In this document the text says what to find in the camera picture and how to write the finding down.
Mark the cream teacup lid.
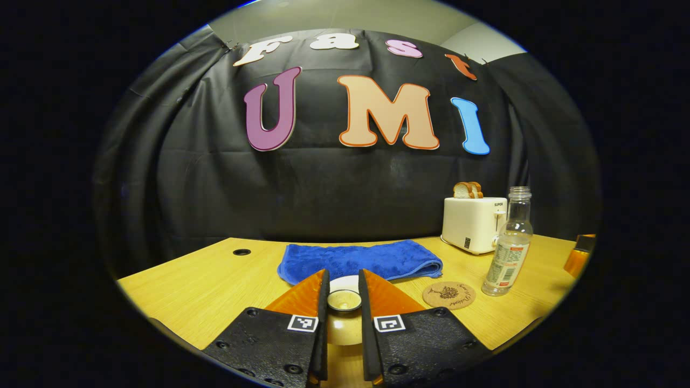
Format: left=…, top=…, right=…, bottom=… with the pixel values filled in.
left=327, top=289, right=363, bottom=347

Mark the blue towel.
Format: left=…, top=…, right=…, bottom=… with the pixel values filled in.
left=278, top=240, right=444, bottom=286

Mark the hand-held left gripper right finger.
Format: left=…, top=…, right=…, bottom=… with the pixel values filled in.
left=358, top=268, right=494, bottom=387

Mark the round cork coaster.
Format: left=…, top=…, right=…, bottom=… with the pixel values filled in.
left=423, top=281, right=477, bottom=310

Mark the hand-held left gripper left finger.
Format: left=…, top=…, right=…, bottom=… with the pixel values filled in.
left=202, top=268, right=330, bottom=388

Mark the clear water bottle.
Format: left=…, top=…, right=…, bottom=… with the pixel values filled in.
left=481, top=186, right=534, bottom=297

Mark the black backdrop cloth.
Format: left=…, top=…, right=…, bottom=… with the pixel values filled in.
left=93, top=24, right=602, bottom=278

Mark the white toaster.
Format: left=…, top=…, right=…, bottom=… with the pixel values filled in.
left=441, top=197, right=508, bottom=255

